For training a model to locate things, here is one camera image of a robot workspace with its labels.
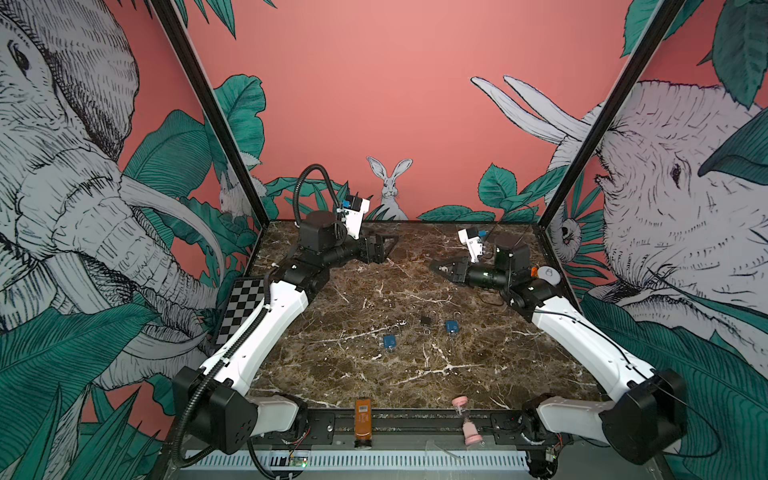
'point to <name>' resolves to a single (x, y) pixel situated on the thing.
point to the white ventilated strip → (371, 459)
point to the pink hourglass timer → (470, 432)
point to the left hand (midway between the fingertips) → (387, 230)
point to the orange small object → (534, 271)
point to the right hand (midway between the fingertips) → (432, 267)
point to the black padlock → (425, 320)
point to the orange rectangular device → (362, 423)
